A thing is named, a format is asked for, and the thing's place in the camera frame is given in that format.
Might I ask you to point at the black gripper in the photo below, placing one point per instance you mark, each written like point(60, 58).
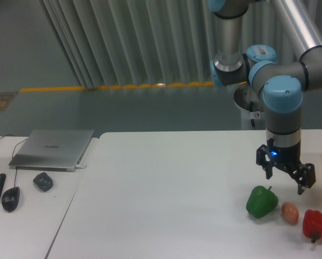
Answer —
point(302, 173)

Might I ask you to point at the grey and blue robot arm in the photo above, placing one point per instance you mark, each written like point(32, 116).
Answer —
point(279, 88)

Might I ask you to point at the green bell pepper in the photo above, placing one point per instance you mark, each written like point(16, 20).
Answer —
point(261, 202)

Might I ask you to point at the brown egg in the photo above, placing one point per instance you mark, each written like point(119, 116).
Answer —
point(290, 212)

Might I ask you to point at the red bell pepper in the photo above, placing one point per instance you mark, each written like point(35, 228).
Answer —
point(312, 225)

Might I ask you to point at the silver closed laptop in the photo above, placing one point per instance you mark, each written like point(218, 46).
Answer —
point(52, 150)

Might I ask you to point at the small black case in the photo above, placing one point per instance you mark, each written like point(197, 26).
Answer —
point(43, 182)

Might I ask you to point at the black computer mouse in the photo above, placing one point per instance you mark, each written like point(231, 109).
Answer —
point(10, 199)

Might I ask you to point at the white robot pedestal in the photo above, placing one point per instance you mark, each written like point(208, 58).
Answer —
point(251, 110)

